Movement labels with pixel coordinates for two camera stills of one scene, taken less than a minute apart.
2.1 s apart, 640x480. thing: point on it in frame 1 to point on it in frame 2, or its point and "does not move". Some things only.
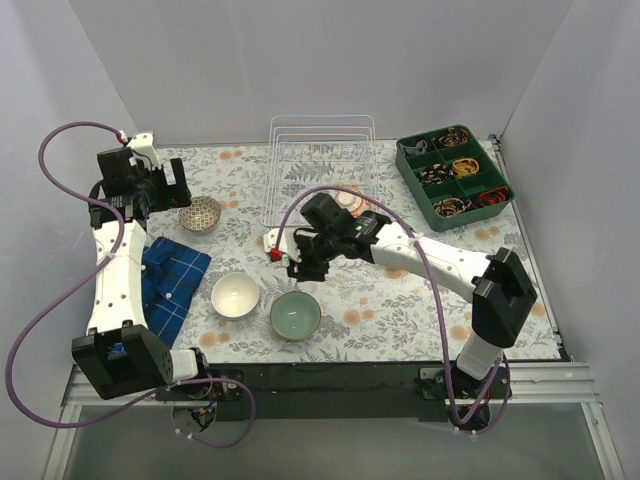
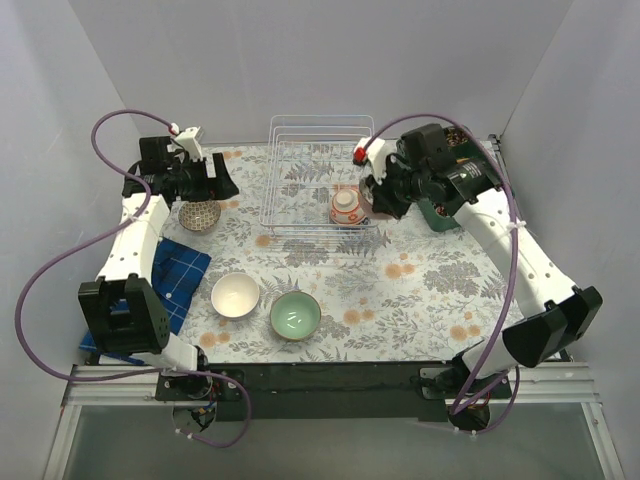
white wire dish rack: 303,155 does not move
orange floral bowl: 354,204 does not move
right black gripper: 307,257 to 382,187
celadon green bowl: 295,316 does not move
